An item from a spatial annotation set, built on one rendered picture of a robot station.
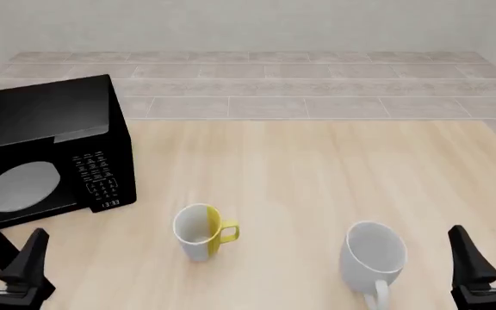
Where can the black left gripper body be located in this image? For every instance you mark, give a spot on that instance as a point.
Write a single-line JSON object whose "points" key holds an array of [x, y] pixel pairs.
{"points": [[2, 300]]}

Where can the yellow and white mug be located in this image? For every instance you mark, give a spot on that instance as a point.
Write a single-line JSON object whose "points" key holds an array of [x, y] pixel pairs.
{"points": [[196, 227]]}

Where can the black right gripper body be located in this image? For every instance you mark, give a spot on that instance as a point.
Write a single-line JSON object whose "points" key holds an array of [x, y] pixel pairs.
{"points": [[493, 298]]}

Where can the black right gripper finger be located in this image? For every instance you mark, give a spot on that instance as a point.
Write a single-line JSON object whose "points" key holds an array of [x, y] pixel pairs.
{"points": [[469, 261]]}

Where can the black microwave oven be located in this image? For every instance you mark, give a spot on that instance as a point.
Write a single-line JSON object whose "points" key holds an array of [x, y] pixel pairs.
{"points": [[41, 109]]}

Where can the round grey turntable plate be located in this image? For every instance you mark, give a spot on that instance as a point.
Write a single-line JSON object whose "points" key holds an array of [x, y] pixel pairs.
{"points": [[22, 186]]}

